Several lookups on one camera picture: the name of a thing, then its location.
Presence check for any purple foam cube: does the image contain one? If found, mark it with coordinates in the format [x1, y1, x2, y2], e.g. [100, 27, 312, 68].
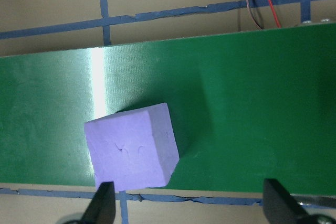
[83, 102, 181, 191]

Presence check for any green conveyor belt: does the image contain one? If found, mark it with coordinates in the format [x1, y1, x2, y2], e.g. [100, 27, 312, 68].
[0, 18, 336, 209]

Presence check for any brown conveyor motor wire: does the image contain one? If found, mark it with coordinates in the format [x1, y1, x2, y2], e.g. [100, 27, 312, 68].
[245, 0, 263, 30]

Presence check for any red conveyor motor wire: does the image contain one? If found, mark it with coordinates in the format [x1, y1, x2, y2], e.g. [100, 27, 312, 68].
[256, 0, 282, 29]

